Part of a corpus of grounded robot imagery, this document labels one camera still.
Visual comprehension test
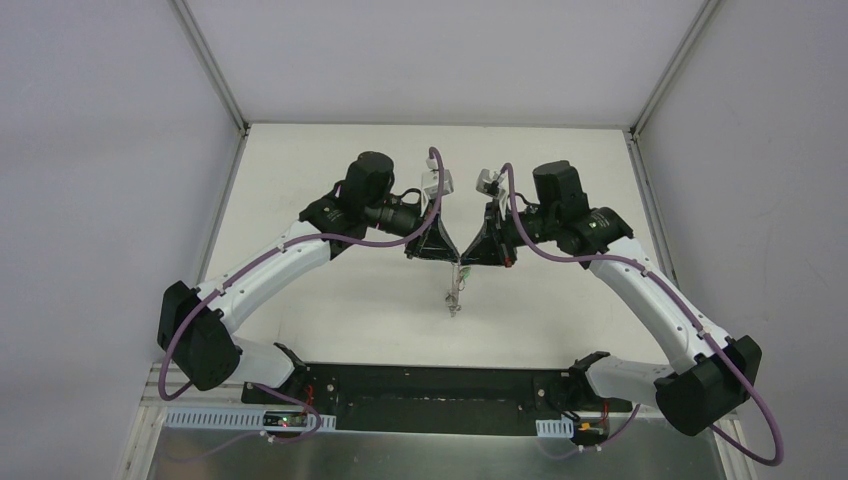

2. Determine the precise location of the key with green tag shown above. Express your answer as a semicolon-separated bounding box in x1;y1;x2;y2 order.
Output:
458;267;471;289

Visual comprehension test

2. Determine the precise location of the large metal keyring with clips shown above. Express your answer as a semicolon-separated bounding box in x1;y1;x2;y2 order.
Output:
445;263;466;318

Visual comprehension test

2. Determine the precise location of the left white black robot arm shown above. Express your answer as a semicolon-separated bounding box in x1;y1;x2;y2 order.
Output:
156;147;452;405

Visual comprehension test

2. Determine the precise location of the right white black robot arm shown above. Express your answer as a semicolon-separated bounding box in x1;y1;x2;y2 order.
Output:
461;161;762;436

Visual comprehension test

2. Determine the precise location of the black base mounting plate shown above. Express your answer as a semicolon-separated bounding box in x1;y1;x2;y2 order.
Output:
279;363;632;436

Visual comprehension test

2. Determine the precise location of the right circuit board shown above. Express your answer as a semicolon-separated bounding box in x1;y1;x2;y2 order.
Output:
572;419;610;447

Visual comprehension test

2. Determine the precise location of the circuit board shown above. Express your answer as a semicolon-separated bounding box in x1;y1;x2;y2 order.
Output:
263;411;309;430
572;419;610;447

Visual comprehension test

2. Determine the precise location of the left circuit board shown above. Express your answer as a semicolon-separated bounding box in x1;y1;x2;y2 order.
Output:
263;411;309;430

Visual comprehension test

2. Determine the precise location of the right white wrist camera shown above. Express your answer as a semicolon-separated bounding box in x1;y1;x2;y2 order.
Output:
475;169;509;203

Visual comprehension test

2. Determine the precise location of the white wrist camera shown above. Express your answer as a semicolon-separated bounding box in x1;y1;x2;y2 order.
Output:
420;159;454;210
475;169;509;203

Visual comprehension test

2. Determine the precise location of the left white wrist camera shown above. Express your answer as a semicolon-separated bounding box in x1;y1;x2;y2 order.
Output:
420;159;454;210

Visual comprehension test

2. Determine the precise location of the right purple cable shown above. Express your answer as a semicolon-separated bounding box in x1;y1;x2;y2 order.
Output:
498;162;786;468

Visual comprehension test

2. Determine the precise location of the purple cable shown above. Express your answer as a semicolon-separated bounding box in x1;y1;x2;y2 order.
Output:
157;146;446;403
498;162;786;468

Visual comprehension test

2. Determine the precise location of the right white cable duct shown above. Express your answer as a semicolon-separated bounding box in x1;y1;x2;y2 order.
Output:
535;417;575;439

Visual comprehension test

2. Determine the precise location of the white cable duct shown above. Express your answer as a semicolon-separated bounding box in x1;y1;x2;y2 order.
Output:
535;417;575;439
164;407;318;433

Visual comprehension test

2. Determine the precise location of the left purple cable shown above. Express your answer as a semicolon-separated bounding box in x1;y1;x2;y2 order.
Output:
157;146;446;403

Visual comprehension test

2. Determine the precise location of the right aluminium frame post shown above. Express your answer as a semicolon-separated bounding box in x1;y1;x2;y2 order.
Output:
630;0;724;139

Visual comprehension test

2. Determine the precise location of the aluminium frame post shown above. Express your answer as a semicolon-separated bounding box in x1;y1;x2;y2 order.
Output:
168;0;250;137
630;0;724;139

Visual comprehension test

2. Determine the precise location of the left white cable duct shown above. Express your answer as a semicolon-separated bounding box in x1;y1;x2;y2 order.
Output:
164;407;318;433

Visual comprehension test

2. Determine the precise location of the left aluminium frame post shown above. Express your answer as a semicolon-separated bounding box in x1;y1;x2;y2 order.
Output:
168;0;250;137

